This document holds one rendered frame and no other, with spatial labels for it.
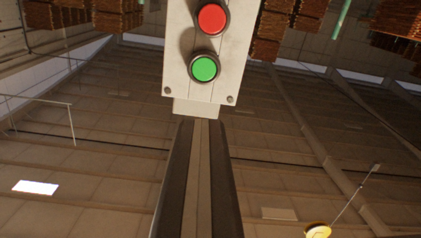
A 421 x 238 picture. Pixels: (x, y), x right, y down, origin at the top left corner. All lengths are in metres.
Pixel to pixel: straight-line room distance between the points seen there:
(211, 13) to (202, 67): 0.04
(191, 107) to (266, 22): 9.33
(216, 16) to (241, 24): 0.03
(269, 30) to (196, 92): 9.38
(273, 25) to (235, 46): 9.39
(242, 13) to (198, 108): 0.13
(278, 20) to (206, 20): 9.44
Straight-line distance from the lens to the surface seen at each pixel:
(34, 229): 7.96
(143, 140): 10.89
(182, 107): 0.27
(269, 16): 9.57
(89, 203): 7.99
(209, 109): 0.27
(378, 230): 10.12
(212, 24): 0.17
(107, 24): 9.98
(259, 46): 9.53
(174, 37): 0.19
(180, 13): 0.19
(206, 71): 0.19
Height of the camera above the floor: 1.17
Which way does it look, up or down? 29 degrees up
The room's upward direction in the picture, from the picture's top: 169 degrees counter-clockwise
